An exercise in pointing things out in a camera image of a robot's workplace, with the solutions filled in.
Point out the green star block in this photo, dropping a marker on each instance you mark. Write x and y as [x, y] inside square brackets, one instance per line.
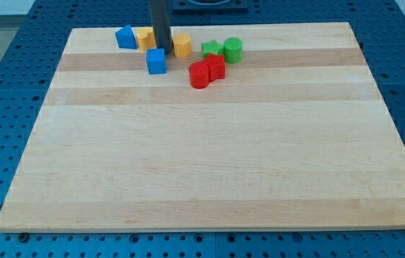
[211, 47]

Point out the light wooden board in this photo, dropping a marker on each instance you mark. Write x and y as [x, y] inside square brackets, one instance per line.
[296, 137]

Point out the blue triangle block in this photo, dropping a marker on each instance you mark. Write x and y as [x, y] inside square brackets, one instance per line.
[125, 38]

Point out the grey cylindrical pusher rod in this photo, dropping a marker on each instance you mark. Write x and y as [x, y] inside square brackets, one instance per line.
[161, 25]

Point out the green cylinder block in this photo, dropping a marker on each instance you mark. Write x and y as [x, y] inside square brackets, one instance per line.
[233, 50]

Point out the yellow hexagon block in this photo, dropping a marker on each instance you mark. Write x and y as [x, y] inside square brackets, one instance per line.
[182, 45]

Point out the blue cube block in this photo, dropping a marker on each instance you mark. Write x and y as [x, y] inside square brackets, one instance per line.
[156, 61]

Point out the yellow heart block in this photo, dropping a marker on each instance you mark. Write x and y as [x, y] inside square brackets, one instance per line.
[145, 38]

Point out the red cylinder block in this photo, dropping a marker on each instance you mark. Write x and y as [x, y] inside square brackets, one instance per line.
[199, 75]

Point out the red star block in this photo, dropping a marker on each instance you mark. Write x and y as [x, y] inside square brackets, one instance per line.
[217, 67]

